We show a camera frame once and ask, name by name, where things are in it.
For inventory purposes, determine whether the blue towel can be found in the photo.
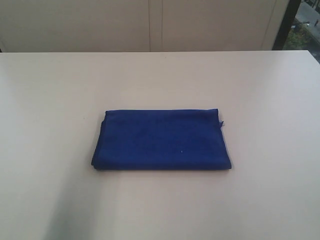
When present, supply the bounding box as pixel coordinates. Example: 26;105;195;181
91;109;232;171

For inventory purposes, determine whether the dark window frame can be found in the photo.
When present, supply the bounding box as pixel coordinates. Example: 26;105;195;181
272;0;301;51

